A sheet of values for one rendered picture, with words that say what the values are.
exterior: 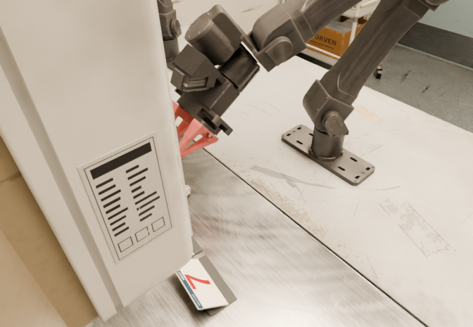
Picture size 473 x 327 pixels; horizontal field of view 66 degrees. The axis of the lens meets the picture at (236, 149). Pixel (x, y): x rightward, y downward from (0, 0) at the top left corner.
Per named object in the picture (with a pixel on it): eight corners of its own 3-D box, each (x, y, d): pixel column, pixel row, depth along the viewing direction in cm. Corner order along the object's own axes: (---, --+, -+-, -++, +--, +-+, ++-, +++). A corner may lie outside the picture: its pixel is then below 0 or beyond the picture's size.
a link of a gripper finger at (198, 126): (171, 162, 56) (211, 114, 56) (145, 136, 59) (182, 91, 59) (192, 173, 62) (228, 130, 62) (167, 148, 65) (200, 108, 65)
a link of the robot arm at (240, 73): (215, 74, 56) (243, 39, 56) (200, 67, 60) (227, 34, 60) (242, 101, 60) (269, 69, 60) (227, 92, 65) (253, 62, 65)
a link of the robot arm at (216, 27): (186, 50, 52) (252, -9, 49) (181, 27, 59) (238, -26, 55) (237, 100, 59) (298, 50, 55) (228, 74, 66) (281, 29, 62)
